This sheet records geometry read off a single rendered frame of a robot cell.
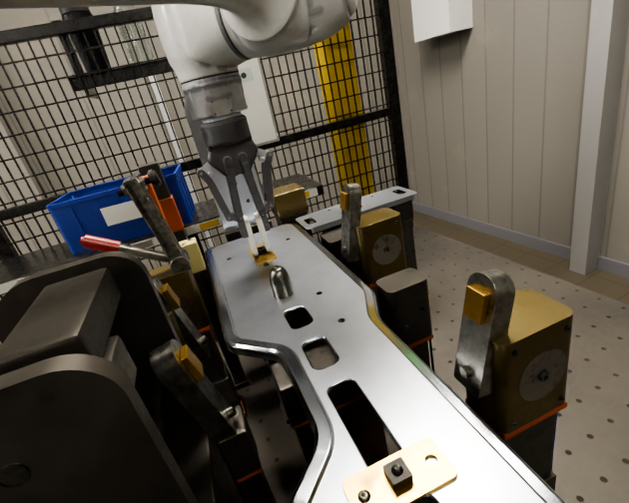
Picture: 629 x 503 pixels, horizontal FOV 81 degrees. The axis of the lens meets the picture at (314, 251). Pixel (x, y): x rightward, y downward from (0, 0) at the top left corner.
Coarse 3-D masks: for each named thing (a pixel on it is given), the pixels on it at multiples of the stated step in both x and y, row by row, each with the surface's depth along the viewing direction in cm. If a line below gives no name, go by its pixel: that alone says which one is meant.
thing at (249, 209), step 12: (192, 120) 82; (192, 132) 82; (204, 144) 84; (204, 156) 85; (252, 168) 89; (216, 180) 87; (240, 180) 89; (228, 192) 89; (240, 192) 90; (216, 204) 89; (228, 204) 90; (252, 204) 92; (252, 216) 93; (228, 228) 92
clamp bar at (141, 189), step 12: (132, 180) 56; (144, 180) 58; (156, 180) 57; (120, 192) 57; (132, 192) 56; (144, 192) 57; (144, 204) 58; (144, 216) 58; (156, 216) 59; (156, 228) 59; (168, 228) 63; (168, 240) 61; (168, 252) 61; (180, 252) 62
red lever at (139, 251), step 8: (80, 240) 57; (88, 240) 57; (96, 240) 58; (104, 240) 58; (112, 240) 59; (88, 248) 58; (96, 248) 58; (104, 248) 58; (112, 248) 59; (120, 248) 59; (128, 248) 60; (136, 248) 61; (144, 248) 62; (144, 256) 61; (152, 256) 62; (160, 256) 62
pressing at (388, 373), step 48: (240, 240) 85; (288, 240) 79; (240, 288) 63; (336, 288) 56; (240, 336) 50; (288, 336) 48; (336, 336) 46; (384, 336) 44; (336, 384) 39; (384, 384) 38; (432, 384) 37; (336, 432) 34; (432, 432) 32; (480, 432) 31; (336, 480) 30; (480, 480) 27; (528, 480) 27
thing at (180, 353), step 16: (160, 352) 33; (176, 352) 33; (192, 352) 35; (160, 368) 32; (176, 368) 33; (192, 368) 34; (176, 384) 33; (192, 384) 34; (208, 384) 37; (192, 400) 34; (208, 400) 35; (224, 400) 39; (208, 416) 35; (224, 416) 36; (208, 432) 36; (224, 432) 37
